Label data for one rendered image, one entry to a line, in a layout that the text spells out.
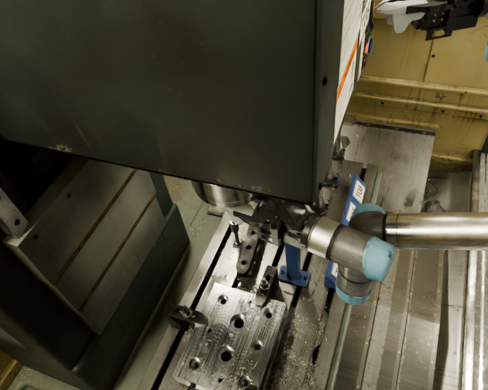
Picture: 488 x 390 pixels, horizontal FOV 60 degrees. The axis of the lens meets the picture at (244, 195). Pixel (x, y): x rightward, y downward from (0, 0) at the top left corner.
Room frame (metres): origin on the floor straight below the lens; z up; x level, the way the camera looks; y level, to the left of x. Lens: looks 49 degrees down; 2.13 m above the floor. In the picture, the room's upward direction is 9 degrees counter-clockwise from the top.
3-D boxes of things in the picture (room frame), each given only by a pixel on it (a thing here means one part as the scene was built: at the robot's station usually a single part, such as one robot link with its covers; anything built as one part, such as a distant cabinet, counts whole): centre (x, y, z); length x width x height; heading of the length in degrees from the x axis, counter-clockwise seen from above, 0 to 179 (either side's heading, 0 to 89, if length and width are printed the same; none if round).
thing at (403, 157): (1.18, -0.28, 0.75); 0.89 x 0.70 x 0.26; 62
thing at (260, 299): (0.63, -0.02, 0.97); 0.13 x 0.03 x 0.15; 152
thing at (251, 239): (0.83, 0.00, 0.93); 0.26 x 0.05 x 0.06; 157
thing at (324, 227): (0.48, -0.14, 1.43); 0.08 x 0.05 x 0.08; 141
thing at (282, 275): (0.70, -0.12, 1.05); 0.10 x 0.05 x 0.30; 62
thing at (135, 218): (0.81, 0.41, 1.16); 0.48 x 0.05 x 0.51; 152
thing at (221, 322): (0.49, 0.10, 0.96); 0.29 x 0.23 x 0.05; 152
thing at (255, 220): (0.54, -0.02, 1.45); 0.09 x 0.05 x 0.02; 64
